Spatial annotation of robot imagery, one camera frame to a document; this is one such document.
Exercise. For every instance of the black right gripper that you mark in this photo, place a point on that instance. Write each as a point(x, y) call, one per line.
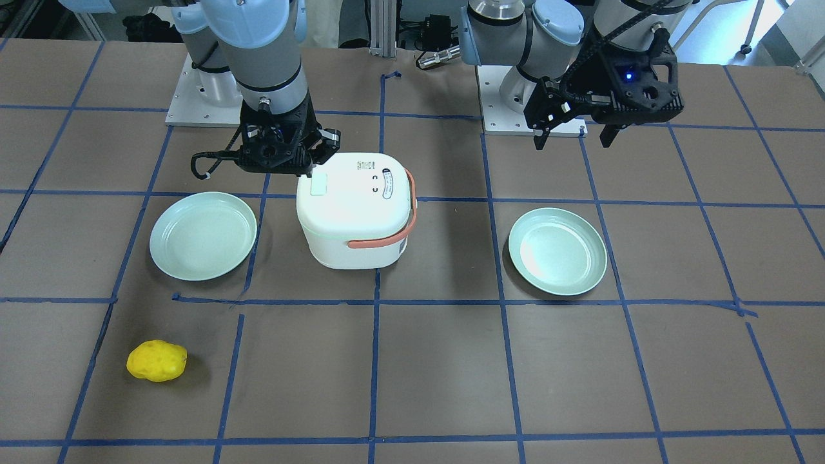
point(324, 140)

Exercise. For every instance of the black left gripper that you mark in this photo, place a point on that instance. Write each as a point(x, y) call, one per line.
point(588, 82)

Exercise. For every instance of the white rice cooker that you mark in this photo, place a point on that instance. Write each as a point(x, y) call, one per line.
point(357, 210)

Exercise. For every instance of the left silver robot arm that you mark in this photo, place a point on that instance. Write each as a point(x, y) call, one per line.
point(552, 38)

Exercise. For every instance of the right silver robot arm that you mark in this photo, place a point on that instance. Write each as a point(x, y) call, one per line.
point(249, 52)

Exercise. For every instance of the green plate far side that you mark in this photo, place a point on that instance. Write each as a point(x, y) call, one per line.
point(557, 251)

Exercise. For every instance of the green plate near potato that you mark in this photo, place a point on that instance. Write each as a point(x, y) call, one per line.
point(203, 236)

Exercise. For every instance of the yellow toy potato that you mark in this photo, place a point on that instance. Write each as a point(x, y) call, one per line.
point(157, 361)

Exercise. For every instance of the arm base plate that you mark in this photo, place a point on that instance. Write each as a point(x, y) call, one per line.
point(200, 106)
point(509, 116)

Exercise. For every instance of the aluminium frame post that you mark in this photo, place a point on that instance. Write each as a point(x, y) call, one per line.
point(383, 28)

